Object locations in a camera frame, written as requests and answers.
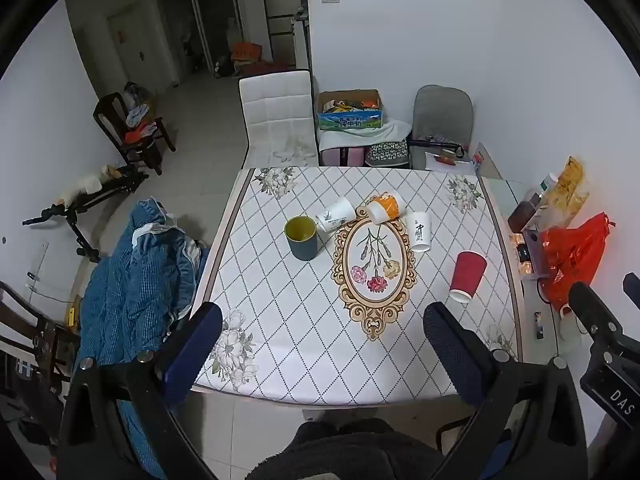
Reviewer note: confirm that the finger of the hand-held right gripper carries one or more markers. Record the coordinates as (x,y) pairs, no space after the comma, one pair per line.
(632,290)
(595,310)

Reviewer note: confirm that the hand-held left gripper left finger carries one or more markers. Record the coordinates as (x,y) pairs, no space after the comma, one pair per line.
(196,347)

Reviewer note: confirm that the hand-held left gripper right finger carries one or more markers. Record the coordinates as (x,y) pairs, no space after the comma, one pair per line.
(450,350)

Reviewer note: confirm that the green cup with yellow inside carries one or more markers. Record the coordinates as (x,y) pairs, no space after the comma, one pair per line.
(301,240)

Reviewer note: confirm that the red paper cup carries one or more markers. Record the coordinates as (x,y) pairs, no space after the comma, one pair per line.
(467,275)

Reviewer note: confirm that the white cup with red print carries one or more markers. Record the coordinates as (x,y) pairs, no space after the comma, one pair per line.
(420,232)

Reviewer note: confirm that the orange and white cup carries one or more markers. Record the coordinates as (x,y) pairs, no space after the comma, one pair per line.
(385,208)

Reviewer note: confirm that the white cup with bird print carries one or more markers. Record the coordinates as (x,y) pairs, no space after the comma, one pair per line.
(337,215)

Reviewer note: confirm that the white plastic bottle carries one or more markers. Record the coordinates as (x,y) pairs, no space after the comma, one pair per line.
(570,330)

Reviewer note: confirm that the red plastic bag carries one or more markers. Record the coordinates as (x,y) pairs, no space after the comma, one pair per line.
(575,260)

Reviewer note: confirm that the blue quilted jacket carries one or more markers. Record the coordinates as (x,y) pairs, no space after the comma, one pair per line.
(135,285)

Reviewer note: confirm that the floral diamond-pattern tablecloth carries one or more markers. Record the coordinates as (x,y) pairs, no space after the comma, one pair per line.
(310,320)

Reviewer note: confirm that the brown jar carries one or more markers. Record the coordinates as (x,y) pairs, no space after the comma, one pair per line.
(522,217)

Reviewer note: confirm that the yellow snack bag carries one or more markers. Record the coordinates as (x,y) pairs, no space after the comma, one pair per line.
(570,190)

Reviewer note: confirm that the bottle with white cap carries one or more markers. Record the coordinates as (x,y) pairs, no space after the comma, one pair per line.
(547,184)

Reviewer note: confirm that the person's dark clothing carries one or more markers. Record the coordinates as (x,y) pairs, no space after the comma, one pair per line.
(345,452)

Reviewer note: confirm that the dark wooden chair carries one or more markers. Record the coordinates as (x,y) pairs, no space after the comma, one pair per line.
(112,110)
(30,330)

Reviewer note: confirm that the black and white patterned bag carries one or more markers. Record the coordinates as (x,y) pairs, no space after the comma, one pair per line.
(387,154)

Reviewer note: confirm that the white cloth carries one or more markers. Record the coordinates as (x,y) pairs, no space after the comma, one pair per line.
(387,132)

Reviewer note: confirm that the pile of clothes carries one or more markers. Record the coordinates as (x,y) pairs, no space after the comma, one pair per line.
(140,122)

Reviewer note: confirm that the grey fabric chair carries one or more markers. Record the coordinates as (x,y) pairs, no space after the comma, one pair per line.
(442,110)

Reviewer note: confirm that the white padded chair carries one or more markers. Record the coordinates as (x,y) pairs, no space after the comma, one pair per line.
(275,110)

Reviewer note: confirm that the blue printed cardboard box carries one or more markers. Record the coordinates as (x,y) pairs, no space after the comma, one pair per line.
(350,120)

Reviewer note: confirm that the orange box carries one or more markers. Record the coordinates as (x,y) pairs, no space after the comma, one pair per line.
(247,52)

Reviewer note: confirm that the black folding exercise frame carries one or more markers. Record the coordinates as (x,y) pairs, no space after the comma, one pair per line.
(75,210)

